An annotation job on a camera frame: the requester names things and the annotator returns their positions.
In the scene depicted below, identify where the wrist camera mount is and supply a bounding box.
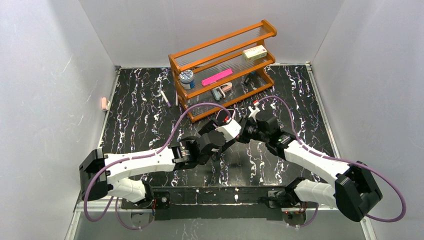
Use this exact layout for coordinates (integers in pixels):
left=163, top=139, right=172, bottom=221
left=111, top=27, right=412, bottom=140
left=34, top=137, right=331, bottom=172
left=248, top=100, right=261, bottom=123
left=215, top=118, right=241, bottom=142

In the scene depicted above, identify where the pink wall hook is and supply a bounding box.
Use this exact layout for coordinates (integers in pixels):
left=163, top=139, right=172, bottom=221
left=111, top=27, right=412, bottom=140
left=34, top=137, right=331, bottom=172
left=101, top=97, right=111, bottom=111

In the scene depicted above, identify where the pink and blue stapler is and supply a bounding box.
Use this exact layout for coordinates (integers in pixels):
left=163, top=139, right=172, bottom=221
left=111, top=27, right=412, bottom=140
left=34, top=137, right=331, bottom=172
left=211, top=82, right=233, bottom=102

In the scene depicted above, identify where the orange wooden shelf rack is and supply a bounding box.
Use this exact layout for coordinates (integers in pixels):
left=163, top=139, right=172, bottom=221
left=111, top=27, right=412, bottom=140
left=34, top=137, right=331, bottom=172
left=168, top=19, right=277, bottom=110

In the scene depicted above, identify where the blue lidded jar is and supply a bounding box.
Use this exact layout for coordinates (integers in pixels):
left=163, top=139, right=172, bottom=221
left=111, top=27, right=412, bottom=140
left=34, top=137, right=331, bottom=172
left=179, top=69, right=195, bottom=90

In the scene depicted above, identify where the purple white pen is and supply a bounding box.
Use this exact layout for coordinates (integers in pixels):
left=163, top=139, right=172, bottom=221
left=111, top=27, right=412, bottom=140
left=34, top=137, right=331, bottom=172
left=159, top=90, right=172, bottom=108

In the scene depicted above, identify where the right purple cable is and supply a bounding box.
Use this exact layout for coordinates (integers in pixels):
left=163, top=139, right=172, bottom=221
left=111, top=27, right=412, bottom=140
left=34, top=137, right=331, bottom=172
left=253, top=96, right=407, bottom=228

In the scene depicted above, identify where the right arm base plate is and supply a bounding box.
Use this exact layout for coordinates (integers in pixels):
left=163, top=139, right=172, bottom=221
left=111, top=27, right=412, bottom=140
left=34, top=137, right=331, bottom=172
left=257, top=187, right=308, bottom=212

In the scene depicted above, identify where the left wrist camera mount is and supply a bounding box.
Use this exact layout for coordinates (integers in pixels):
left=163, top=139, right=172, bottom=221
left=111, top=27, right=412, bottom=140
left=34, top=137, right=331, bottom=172
left=215, top=118, right=241, bottom=142

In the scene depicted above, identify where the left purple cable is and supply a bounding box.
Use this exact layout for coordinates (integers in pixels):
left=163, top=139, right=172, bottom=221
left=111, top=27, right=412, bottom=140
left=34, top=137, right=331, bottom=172
left=83, top=102, right=237, bottom=231

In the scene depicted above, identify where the aluminium front frame rail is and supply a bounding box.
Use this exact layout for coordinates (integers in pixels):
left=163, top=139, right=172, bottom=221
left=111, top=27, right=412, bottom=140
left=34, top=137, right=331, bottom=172
left=65, top=186, right=377, bottom=240

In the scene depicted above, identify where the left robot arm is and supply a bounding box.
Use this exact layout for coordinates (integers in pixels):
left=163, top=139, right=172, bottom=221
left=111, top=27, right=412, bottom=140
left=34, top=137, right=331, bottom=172
left=79, top=119, right=240, bottom=203

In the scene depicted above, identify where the pink flat bar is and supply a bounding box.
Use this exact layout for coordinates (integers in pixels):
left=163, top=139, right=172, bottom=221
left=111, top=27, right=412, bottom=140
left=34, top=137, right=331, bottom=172
left=201, top=68, right=233, bottom=86

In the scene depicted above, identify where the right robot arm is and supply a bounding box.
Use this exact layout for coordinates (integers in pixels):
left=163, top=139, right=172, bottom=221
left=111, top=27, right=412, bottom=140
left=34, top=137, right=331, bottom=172
left=237, top=111, right=383, bottom=222

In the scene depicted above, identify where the cream rectangular box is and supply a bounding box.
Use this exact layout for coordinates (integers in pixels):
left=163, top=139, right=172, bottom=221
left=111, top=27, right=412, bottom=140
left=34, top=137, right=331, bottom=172
left=242, top=45, right=268, bottom=62

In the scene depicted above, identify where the purple cable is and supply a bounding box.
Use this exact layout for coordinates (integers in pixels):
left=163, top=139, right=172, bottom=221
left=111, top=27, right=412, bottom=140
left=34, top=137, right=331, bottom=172
left=253, top=96, right=407, bottom=228
left=83, top=102, right=237, bottom=231

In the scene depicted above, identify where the white marker pen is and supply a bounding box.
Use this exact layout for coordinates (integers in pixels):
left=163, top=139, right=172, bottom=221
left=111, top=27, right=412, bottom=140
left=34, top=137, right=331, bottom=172
left=175, top=91, right=179, bottom=106

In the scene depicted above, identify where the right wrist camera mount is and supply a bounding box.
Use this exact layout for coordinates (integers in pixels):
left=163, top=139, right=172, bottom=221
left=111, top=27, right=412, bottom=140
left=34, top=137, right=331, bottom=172
left=248, top=100, right=261, bottom=123

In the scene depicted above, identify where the small black clip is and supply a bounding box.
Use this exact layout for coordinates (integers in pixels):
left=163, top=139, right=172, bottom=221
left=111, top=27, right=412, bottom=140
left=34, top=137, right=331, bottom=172
left=243, top=73, right=255, bottom=85

